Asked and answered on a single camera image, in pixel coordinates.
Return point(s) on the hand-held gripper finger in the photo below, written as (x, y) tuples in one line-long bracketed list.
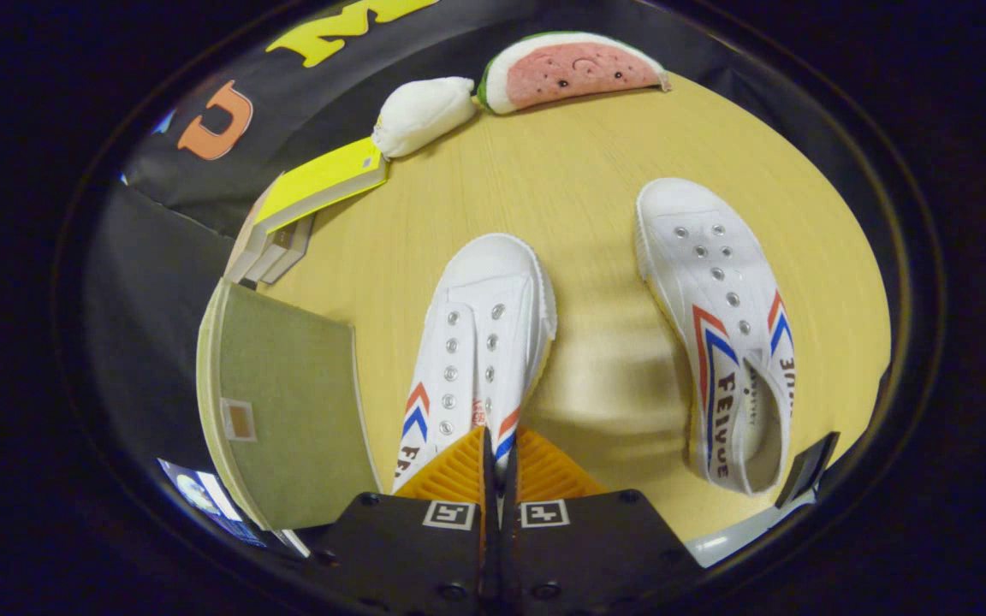
[(490, 547), (510, 556)]

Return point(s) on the white shoe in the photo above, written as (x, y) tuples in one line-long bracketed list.
[(484, 342), (724, 316)]

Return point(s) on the green fabric storage box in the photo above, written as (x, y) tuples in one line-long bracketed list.
[(288, 411)]

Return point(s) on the lit tablet screen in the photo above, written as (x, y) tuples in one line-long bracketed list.
[(202, 496)]

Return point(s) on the black flat object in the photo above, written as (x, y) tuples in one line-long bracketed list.
[(805, 466)]

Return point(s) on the yellow book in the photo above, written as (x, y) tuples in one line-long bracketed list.
[(322, 180)]

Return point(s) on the white plush toy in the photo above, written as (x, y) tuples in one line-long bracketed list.
[(424, 115)]

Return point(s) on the watermelon plush toy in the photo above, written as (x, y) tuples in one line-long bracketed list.
[(574, 73)]

